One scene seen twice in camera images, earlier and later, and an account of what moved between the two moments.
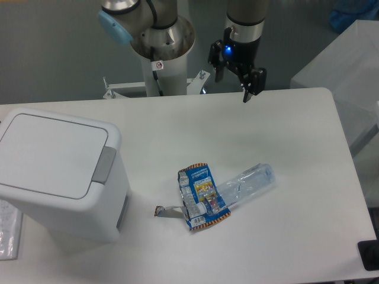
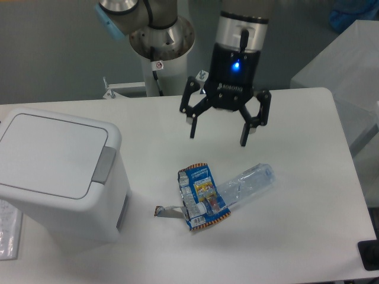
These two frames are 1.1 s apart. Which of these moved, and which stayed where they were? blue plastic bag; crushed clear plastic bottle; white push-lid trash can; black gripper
Moved: black gripper
Stayed: crushed clear plastic bottle; blue plastic bag; white push-lid trash can
